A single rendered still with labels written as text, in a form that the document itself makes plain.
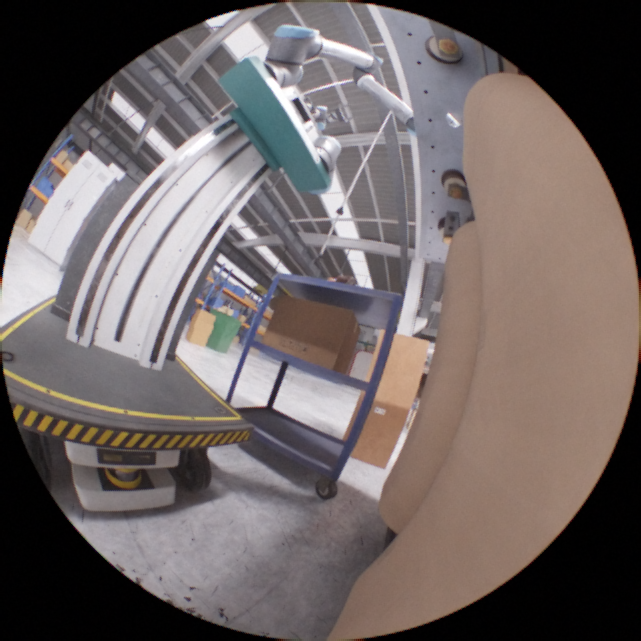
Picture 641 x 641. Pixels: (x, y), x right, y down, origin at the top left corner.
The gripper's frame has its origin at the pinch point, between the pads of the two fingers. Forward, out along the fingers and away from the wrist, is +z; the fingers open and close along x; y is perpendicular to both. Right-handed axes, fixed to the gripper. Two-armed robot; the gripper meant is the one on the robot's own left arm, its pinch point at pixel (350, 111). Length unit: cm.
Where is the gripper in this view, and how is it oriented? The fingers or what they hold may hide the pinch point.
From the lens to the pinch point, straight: 202.8
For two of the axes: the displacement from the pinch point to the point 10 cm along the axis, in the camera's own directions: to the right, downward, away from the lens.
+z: 8.8, 0.0, -4.8
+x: 3.5, 6.8, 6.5
